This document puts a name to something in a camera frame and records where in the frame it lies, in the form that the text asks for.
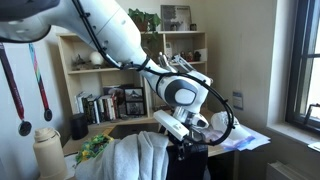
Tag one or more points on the black office chair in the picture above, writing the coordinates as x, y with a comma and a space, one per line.
197, 164

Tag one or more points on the row of books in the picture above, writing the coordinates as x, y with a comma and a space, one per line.
97, 108

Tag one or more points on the silver desk lamp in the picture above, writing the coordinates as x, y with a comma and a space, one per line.
175, 64

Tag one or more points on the green yellow patterned cloth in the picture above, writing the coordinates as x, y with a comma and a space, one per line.
92, 147

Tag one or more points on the wooden desk shelf unit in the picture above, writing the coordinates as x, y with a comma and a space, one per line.
92, 81

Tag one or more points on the cream insulated water bottle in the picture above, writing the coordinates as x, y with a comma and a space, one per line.
49, 154

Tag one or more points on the black laptop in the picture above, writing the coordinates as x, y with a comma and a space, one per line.
121, 131

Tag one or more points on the white sphere ornament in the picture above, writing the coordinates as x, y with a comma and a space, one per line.
96, 58

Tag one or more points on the grey hoodie on chair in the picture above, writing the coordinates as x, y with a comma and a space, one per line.
140, 156

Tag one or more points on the white papers on desk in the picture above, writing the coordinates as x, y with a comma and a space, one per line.
243, 138

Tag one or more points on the black cylindrical speaker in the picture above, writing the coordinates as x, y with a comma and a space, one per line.
79, 126

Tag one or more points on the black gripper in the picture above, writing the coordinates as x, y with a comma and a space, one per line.
185, 142

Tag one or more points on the black window frame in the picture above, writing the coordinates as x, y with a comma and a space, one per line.
303, 94

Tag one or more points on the potted green plant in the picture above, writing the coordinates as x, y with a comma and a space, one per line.
147, 24

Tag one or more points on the black double photo frame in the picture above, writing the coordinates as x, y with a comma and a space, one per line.
134, 98

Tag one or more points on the medal with colourful ribbon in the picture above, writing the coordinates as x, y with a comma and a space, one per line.
47, 111

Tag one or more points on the white crumpled cloth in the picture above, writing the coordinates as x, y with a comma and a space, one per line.
219, 121

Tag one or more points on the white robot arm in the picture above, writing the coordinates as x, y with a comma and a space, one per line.
107, 28

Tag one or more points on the framed poster on shelf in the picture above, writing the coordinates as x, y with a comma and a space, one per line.
175, 17

